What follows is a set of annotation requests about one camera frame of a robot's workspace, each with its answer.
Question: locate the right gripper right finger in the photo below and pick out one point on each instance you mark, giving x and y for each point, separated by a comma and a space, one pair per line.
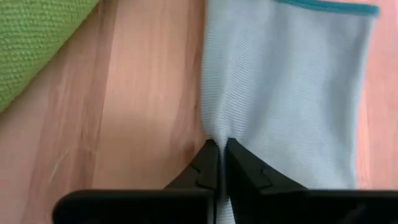
311, 208

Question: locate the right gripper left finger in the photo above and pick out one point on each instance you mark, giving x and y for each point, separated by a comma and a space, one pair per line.
133, 208

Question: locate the light blue microfiber towel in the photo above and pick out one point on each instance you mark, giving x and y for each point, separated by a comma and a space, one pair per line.
280, 93

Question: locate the green microfiber towel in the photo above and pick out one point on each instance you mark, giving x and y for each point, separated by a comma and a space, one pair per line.
31, 37

